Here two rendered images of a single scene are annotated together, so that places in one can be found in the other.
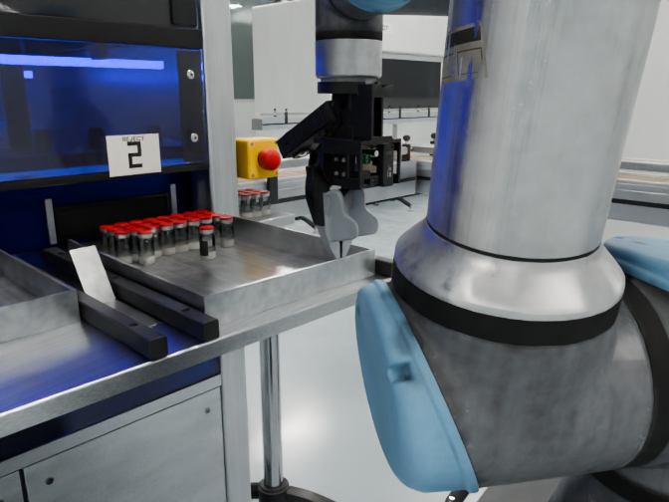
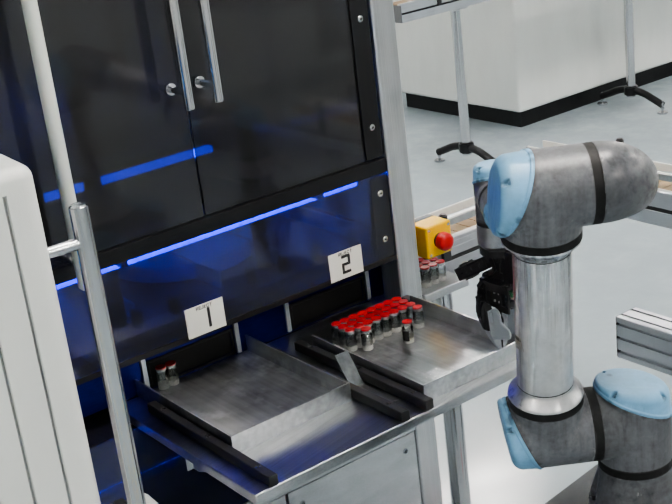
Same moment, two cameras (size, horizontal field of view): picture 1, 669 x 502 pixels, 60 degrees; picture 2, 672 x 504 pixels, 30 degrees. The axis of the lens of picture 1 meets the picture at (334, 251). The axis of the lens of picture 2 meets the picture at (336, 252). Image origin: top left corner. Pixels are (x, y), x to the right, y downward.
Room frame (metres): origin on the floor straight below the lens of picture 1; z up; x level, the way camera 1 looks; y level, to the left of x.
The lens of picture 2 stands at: (-1.45, -0.12, 1.93)
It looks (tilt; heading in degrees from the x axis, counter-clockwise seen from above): 20 degrees down; 11
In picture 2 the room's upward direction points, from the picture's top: 7 degrees counter-clockwise
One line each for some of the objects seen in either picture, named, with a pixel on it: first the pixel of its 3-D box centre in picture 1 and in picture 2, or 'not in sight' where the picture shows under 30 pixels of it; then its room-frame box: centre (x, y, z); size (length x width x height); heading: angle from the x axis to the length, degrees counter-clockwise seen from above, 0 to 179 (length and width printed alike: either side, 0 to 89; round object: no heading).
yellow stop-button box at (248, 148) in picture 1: (252, 157); (429, 236); (1.10, 0.15, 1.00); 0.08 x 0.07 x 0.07; 46
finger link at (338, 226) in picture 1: (340, 228); (500, 331); (0.67, -0.01, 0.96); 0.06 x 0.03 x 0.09; 46
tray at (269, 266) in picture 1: (216, 256); (417, 344); (0.76, 0.16, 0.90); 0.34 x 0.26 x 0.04; 45
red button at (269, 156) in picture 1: (268, 158); (443, 240); (1.07, 0.12, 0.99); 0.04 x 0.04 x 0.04; 46
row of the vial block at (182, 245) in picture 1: (173, 237); (381, 326); (0.84, 0.24, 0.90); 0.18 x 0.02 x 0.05; 135
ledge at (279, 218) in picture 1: (248, 218); (426, 283); (1.14, 0.17, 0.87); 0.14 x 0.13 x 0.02; 46
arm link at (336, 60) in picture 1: (349, 63); (499, 233); (0.69, -0.02, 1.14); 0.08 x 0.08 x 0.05
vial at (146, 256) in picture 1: (145, 247); (366, 338); (0.78, 0.26, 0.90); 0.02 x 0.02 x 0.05
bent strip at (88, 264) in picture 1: (112, 285); (365, 377); (0.60, 0.24, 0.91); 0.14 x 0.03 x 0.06; 46
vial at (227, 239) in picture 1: (226, 231); (418, 316); (0.88, 0.17, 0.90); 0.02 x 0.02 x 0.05
